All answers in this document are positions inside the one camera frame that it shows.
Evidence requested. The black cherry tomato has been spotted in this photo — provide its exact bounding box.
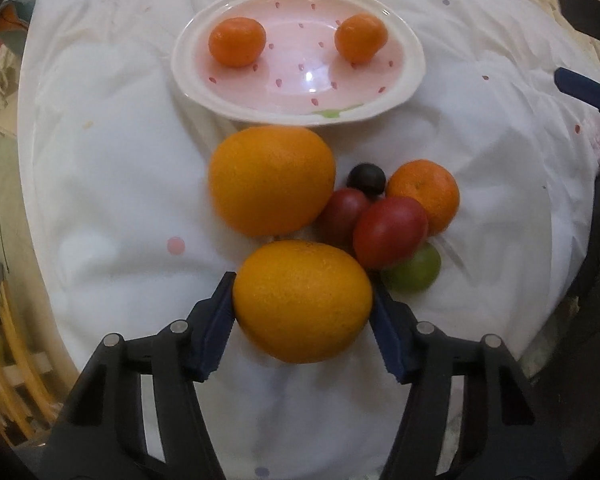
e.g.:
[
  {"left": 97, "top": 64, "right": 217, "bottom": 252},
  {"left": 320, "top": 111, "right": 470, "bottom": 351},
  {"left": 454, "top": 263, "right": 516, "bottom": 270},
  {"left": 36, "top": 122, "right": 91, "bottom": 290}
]
[{"left": 347, "top": 163, "right": 387, "bottom": 196}]

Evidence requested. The small tangerine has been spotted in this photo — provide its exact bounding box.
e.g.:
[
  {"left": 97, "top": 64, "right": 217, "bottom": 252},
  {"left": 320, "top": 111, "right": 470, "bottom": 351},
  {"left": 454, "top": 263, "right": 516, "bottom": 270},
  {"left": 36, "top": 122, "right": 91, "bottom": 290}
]
[
  {"left": 209, "top": 17, "right": 267, "bottom": 68},
  {"left": 335, "top": 13, "right": 388, "bottom": 65},
  {"left": 386, "top": 159, "right": 461, "bottom": 237}
]

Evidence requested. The pink dotted ceramic plate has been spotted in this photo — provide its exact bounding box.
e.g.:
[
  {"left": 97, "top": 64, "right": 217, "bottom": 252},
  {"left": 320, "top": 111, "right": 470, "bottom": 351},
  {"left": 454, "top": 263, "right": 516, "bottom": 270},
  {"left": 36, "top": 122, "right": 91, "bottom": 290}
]
[{"left": 171, "top": 0, "right": 427, "bottom": 127}]

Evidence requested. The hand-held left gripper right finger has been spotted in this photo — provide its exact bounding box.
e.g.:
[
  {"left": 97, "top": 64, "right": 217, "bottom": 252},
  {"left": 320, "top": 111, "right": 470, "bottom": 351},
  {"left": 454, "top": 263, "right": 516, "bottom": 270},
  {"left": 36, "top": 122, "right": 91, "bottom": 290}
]
[{"left": 370, "top": 280, "right": 571, "bottom": 480}]

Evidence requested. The teal blanket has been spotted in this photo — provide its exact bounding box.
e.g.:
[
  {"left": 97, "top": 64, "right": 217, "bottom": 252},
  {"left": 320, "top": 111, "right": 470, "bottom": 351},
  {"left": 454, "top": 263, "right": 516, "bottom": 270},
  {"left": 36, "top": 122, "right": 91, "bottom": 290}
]
[{"left": 0, "top": 0, "right": 33, "bottom": 58}]

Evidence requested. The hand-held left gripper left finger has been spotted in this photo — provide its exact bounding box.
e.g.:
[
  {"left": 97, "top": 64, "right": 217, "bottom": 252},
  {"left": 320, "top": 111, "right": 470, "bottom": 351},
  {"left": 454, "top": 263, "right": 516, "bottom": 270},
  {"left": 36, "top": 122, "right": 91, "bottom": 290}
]
[{"left": 40, "top": 271, "right": 238, "bottom": 480}]

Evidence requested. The wooden rack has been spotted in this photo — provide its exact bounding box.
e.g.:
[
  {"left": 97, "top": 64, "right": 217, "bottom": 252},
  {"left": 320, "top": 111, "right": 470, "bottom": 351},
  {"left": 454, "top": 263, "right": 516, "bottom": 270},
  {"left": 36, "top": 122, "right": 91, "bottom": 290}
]
[{"left": 0, "top": 305, "right": 56, "bottom": 446}]

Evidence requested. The green tomato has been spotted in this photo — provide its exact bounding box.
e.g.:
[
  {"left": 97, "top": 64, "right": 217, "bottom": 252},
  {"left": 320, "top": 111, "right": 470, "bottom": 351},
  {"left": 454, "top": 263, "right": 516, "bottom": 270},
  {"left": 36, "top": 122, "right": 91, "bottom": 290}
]
[{"left": 380, "top": 242, "right": 442, "bottom": 294}]

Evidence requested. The large orange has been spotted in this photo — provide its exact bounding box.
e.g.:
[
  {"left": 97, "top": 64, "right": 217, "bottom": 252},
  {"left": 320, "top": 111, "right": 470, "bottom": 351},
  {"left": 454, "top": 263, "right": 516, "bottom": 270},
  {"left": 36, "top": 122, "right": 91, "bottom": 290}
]
[
  {"left": 208, "top": 126, "right": 337, "bottom": 237},
  {"left": 232, "top": 240, "right": 373, "bottom": 364}
]

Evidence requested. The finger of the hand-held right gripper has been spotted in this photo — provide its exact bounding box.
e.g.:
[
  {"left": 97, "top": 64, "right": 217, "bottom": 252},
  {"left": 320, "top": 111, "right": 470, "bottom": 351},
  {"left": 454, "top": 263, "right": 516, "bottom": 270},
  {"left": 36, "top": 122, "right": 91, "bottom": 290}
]
[
  {"left": 554, "top": 67, "right": 600, "bottom": 128},
  {"left": 557, "top": 0, "right": 600, "bottom": 43}
]

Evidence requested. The white printed tablecloth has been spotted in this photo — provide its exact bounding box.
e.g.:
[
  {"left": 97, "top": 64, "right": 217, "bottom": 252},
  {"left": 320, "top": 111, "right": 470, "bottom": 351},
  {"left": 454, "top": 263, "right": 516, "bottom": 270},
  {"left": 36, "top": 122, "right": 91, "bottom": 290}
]
[{"left": 17, "top": 0, "right": 600, "bottom": 480}]

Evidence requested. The dark red tomato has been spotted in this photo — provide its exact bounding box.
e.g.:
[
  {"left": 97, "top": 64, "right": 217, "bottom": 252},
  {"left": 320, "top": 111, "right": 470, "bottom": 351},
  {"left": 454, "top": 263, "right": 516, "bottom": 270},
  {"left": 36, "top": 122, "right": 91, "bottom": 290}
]
[{"left": 321, "top": 188, "right": 372, "bottom": 248}]

